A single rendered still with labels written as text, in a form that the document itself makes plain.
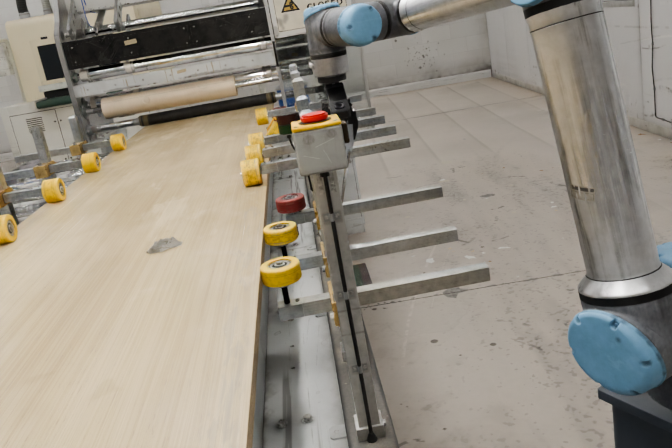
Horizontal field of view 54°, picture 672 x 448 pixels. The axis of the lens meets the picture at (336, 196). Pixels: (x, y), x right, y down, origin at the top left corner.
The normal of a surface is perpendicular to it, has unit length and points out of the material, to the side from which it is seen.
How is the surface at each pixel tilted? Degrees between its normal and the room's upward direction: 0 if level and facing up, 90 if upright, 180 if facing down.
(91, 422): 0
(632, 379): 95
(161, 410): 0
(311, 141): 90
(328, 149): 90
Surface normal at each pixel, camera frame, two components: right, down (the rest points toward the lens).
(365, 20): 0.47, 0.18
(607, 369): -0.80, 0.36
